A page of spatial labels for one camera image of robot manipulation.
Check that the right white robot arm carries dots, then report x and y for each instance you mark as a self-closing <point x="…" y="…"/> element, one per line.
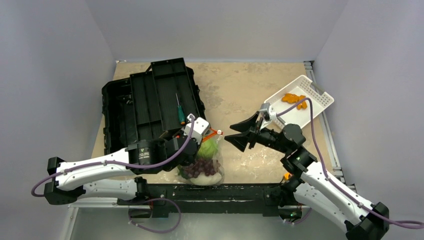
<point x="311" y="184"/>

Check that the black plastic toolbox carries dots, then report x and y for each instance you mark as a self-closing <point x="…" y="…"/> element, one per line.
<point x="120" y="128"/>

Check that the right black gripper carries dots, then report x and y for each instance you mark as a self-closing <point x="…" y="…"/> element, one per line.
<point x="253" y="134"/>

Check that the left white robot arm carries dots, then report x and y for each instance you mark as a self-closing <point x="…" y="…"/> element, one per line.
<point x="68" y="181"/>

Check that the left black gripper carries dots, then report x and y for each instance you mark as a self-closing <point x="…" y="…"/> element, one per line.
<point x="192" y="158"/>

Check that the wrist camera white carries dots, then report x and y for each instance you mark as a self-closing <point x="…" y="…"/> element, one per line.
<point x="197" y="126"/>
<point x="267" y="114"/>

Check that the green handle screwdriver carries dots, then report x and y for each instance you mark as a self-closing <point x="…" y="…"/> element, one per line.
<point x="180" y="111"/>

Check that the white plastic basket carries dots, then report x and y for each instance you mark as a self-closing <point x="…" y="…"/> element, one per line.
<point x="301" y="86"/>

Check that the clear zip bag orange zipper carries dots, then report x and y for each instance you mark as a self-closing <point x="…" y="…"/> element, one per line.
<point x="211" y="134"/>

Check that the orange carrot pieces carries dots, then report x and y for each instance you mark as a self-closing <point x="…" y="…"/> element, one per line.
<point x="293" y="99"/>

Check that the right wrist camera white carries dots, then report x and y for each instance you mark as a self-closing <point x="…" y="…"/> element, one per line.
<point x="267" y="114"/>

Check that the aluminium frame rail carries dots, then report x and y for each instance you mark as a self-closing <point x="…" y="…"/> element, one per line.
<point x="263" y="198"/>

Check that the green cabbage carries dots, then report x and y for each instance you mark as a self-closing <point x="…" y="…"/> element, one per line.
<point x="208" y="149"/>

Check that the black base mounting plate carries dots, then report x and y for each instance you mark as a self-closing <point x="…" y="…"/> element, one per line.
<point x="266" y="199"/>

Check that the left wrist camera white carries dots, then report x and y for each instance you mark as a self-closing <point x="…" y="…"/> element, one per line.
<point x="197" y="126"/>

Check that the black toolbox tray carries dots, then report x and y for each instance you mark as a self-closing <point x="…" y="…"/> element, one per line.
<point x="157" y="93"/>

